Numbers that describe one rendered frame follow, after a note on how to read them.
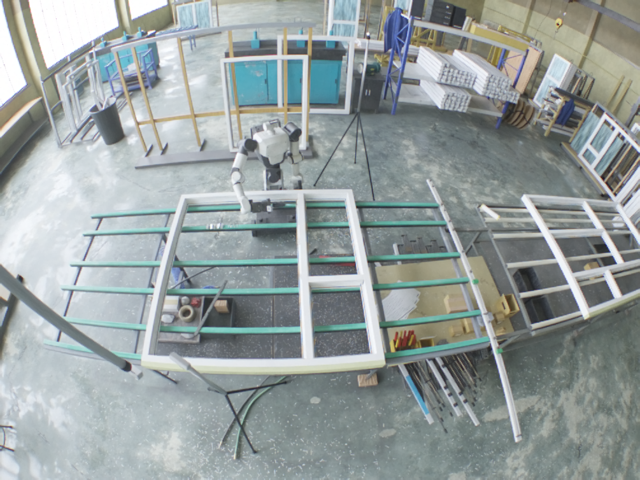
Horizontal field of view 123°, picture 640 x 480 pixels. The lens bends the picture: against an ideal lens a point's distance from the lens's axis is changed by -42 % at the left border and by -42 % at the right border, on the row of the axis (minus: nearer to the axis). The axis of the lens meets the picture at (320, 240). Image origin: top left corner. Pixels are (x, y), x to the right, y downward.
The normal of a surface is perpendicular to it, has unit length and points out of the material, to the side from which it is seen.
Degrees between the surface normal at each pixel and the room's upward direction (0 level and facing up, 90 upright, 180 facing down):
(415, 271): 0
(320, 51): 90
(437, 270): 0
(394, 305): 0
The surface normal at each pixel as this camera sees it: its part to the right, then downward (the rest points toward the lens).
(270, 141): 0.41, 0.00
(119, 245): 0.05, -0.62
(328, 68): 0.07, 0.79
